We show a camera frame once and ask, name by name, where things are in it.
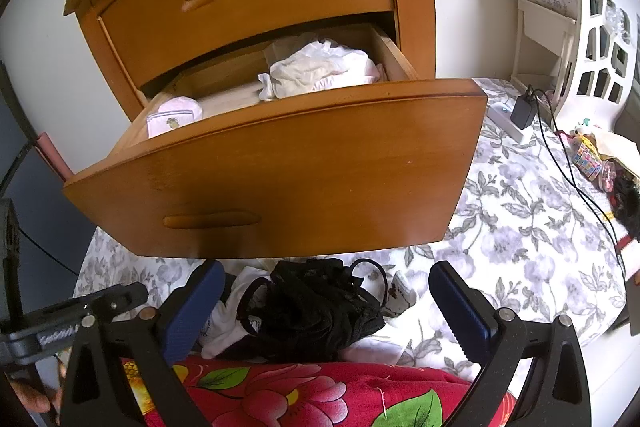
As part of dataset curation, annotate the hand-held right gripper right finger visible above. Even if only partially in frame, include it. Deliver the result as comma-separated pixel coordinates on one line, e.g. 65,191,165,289
429,260,593,427

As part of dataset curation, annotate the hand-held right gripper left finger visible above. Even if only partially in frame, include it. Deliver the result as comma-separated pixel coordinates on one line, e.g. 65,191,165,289
59,258,227,427

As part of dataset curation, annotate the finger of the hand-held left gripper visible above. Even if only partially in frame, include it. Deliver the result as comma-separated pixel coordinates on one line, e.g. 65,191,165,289
75,282,149,325

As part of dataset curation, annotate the small white patterned sock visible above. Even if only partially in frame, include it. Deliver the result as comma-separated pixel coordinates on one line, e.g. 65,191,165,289
385,271,418,318

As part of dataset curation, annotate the black lace garment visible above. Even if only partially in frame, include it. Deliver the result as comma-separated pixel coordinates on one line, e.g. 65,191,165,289
237,257,388,350

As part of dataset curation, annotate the wooden drawer holding clothes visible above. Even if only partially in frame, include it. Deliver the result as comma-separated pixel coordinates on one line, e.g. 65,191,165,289
62,23,488,260

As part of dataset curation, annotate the pink pineapple sock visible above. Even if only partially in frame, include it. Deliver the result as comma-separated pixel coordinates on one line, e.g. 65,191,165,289
146,96,203,138

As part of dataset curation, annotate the pink garment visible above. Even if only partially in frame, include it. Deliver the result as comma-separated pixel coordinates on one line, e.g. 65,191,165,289
362,59,388,84

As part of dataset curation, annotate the cream garment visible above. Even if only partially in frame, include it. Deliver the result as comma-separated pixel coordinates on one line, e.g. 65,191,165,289
257,57,341,100

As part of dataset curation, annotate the thin white garment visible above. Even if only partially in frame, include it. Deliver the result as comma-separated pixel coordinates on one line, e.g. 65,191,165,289
280,38,381,90

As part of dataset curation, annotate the person's left hand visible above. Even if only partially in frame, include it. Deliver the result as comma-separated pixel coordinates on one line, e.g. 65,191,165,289
10,379,52,416

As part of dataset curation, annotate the grey floral bed sheet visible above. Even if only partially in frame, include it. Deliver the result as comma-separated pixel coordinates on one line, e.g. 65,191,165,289
72,77,628,388

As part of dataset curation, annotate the dark grey refrigerator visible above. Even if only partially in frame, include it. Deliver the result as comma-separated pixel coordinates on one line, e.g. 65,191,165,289
0,62,96,288

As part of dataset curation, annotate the red floral blanket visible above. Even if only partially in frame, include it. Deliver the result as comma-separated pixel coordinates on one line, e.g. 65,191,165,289
120,354,516,427

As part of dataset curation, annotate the pink board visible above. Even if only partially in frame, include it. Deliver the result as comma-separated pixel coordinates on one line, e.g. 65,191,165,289
36,132,68,182

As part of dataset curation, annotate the white mat red trim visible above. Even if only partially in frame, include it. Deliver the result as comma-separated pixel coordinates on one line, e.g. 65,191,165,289
595,187,640,258

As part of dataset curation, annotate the white power strip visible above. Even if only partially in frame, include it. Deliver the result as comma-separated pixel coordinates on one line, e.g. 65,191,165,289
487,104,533,145

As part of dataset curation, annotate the colourful trinket pile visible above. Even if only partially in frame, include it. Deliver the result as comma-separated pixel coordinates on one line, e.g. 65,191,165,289
565,132,618,192

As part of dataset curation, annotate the black fuzzy item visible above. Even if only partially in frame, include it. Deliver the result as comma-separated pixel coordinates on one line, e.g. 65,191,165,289
612,177,640,238

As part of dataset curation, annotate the black charger adapter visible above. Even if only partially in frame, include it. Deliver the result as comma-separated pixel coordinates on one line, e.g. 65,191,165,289
510,92,537,130

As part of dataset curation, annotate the white lattice shelf rack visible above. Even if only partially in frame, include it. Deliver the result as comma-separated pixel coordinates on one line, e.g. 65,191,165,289
510,0,640,118

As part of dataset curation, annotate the black charger cable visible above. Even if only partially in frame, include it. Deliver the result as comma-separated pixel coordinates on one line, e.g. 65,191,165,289
530,89,628,278

